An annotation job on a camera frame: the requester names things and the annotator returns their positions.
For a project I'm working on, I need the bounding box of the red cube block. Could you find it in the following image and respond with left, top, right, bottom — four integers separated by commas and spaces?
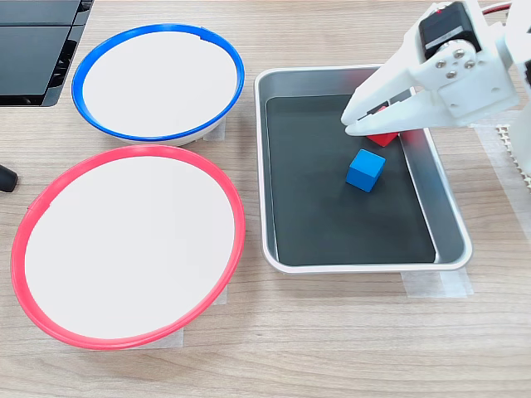
364, 104, 399, 148

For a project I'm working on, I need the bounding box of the blue cube block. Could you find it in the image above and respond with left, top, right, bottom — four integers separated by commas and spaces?
345, 148, 387, 193

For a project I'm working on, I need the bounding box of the silver metal tray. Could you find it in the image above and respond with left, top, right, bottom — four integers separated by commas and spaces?
253, 65, 474, 274

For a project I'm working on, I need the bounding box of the black tray liner mat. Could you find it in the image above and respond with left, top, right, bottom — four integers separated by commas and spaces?
265, 94, 437, 267

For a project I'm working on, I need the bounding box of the white mesh non-slip mat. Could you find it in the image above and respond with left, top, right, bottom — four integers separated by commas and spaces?
495, 124, 531, 192

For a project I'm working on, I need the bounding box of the wide clear tape sheet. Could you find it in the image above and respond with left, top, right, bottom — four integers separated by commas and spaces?
470, 119, 531, 242

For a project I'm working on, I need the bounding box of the blue-rimmed white dish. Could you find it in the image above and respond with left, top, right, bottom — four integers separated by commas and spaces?
71, 23, 246, 147

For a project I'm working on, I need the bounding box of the red-rimmed white dish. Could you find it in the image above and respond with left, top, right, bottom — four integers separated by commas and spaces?
10, 144, 246, 352

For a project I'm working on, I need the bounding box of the black electronic device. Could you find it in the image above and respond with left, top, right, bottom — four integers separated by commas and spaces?
0, 0, 95, 108

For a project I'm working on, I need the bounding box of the black rounded object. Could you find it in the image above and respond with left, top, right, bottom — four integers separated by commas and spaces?
0, 163, 19, 193

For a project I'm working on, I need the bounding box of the red cable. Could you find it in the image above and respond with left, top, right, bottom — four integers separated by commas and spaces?
480, 1, 514, 16

